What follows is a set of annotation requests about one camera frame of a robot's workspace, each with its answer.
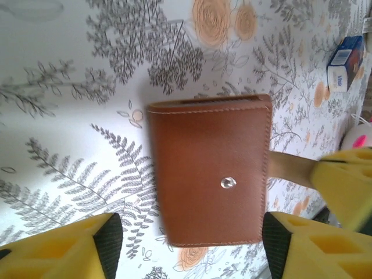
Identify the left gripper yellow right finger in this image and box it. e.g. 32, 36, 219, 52
262, 211, 372, 279

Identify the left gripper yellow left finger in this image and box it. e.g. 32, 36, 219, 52
0, 211, 124, 279

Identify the brown leather card holder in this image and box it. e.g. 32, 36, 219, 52
146, 93, 319, 249

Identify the pink striped plush toy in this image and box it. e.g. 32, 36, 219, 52
340, 123, 372, 152

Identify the small blue cardboard box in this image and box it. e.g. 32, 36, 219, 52
325, 35, 366, 93

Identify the floral patterned table cover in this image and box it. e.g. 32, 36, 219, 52
0, 0, 372, 279

